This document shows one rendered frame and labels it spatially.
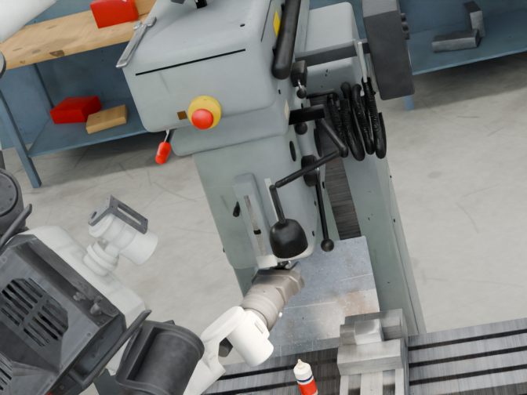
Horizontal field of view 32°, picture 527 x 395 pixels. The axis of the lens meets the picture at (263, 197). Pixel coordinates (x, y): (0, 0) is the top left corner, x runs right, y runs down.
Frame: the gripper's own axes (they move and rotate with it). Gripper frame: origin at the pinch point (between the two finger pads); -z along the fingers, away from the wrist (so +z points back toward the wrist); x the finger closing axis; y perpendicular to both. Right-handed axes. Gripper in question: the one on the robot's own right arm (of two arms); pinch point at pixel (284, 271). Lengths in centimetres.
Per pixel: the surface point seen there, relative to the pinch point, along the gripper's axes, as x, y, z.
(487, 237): 9, 121, -196
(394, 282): -8, 34, -42
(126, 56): 2, -66, 26
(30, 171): 319, 109, -253
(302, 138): -6.9, -27.8, -12.7
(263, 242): -4.6, -16.2, 12.0
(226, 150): -0.9, -37.1, 9.5
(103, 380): 46, 19, 21
